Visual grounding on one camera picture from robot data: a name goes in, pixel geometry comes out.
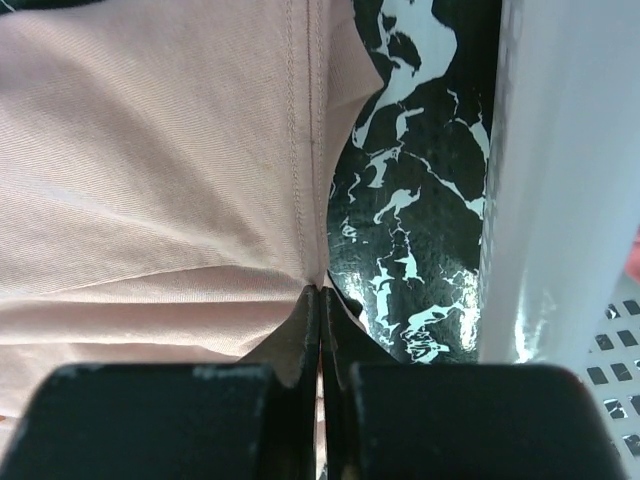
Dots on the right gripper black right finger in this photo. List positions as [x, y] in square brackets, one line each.
[388, 420]

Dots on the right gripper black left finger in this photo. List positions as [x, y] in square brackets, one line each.
[252, 419]

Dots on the pink printed t shirt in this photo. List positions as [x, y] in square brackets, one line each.
[165, 176]

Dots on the white plastic laundry basket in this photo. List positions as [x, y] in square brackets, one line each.
[562, 203]

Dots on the red crumpled t shirt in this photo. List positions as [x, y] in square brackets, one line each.
[632, 264]

